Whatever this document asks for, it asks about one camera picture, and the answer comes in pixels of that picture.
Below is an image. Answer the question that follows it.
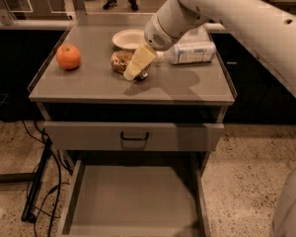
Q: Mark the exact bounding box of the open lower drawer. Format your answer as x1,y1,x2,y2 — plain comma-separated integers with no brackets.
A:
56,158,211,237

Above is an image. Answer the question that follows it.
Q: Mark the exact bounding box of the closed upper drawer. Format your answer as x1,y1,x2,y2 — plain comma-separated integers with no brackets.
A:
44,121,224,152

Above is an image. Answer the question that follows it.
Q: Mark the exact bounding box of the grey drawer cabinet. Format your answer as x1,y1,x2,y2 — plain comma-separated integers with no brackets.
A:
27,13,238,237

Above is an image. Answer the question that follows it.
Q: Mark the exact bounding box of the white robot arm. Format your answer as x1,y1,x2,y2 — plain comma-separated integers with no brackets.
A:
140,0,296,237

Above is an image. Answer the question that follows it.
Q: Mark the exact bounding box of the black metal stand leg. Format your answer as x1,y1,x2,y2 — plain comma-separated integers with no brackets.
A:
0,139,51,223

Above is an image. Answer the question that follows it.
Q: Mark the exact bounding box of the black cable on floor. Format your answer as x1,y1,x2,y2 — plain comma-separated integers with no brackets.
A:
21,120,73,237

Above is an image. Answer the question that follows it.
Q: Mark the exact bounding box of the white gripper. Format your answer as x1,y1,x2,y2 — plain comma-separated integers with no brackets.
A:
123,0,208,80

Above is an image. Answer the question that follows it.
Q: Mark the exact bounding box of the orange fruit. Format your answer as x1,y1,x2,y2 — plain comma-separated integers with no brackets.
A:
56,44,81,70

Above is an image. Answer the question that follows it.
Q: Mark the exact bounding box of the orange patterned can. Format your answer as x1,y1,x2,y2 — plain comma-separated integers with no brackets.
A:
110,50,150,80

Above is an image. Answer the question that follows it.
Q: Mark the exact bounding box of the white horizontal rail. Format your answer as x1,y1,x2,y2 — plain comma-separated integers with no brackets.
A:
0,19,226,33

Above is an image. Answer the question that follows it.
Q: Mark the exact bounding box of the clear plastic water bottle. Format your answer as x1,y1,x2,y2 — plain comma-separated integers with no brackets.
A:
156,40,216,65

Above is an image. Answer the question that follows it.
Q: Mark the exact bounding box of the white bowl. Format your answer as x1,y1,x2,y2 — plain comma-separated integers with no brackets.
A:
112,30,145,50

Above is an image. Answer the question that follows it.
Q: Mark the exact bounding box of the black drawer handle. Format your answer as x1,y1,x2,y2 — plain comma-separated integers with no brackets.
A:
120,131,149,141

